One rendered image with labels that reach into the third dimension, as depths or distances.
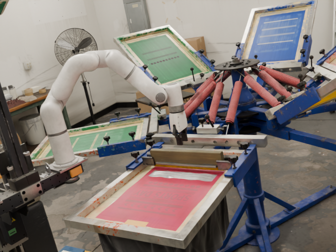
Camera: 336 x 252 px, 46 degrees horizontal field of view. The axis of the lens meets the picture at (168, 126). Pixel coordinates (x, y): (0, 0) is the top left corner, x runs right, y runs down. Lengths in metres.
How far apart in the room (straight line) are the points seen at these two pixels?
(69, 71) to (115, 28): 5.43
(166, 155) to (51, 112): 0.62
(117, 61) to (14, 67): 4.31
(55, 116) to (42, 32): 4.65
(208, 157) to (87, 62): 0.72
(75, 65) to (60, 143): 0.37
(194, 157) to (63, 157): 0.63
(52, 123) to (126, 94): 5.59
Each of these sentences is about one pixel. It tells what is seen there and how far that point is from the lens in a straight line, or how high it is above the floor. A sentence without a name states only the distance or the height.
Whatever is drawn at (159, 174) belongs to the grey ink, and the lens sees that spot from 2.03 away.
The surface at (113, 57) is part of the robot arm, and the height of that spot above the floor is 1.59.
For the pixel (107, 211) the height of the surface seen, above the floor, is 0.96.
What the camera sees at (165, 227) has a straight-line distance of 1.60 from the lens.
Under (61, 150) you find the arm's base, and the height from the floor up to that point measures 1.22.
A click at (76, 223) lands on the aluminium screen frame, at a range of 1.75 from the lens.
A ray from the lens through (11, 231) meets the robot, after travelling 2.29.
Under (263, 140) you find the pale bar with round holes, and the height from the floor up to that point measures 1.03.
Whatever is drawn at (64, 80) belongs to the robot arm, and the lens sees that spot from 1.84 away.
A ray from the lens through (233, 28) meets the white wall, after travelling 6.17.
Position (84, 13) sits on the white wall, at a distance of 7.21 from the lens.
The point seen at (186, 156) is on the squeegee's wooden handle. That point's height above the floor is 1.03.
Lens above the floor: 1.79
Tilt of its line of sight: 18 degrees down
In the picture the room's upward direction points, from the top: 11 degrees counter-clockwise
